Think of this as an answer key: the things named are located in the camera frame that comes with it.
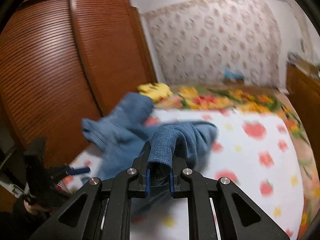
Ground colourful floral bed sheet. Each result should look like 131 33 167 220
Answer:
156 86 319 239

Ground wooden dresser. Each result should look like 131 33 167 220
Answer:
286 65 320 167

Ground brown louvered wardrobe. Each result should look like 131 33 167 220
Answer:
1 0 156 167

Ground blue item on headboard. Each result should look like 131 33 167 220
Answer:
224 68 245 83

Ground person's left hand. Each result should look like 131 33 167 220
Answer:
23 200 54 215

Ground blue denim jeans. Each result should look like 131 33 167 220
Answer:
81 92 219 218

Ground white floral bed blanket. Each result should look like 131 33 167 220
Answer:
63 109 304 239

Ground cardboard box on dresser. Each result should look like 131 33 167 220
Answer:
287 52 319 79

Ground yellow plush toy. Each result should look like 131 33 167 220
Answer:
137 83 173 103

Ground pink circle patterned curtain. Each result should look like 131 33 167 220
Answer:
144 0 281 87

